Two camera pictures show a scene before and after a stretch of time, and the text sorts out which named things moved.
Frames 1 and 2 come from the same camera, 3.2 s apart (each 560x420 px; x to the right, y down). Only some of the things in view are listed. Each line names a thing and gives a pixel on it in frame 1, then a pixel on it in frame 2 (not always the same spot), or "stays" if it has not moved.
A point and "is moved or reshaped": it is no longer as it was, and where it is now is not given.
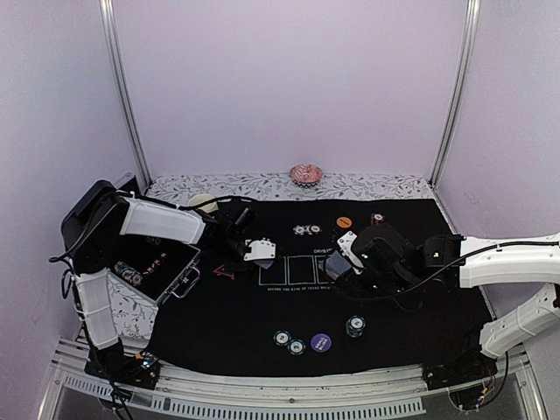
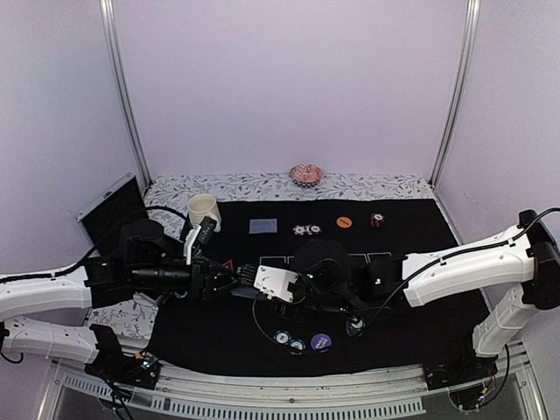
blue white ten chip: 299,229 stays
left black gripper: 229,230 to 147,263
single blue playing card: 265,263 to 262,226
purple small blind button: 320,342 stays
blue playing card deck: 336,265 is moved or reshaped
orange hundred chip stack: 377,219 stays
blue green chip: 297,347 stays
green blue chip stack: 354,325 stays
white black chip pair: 315,228 stays
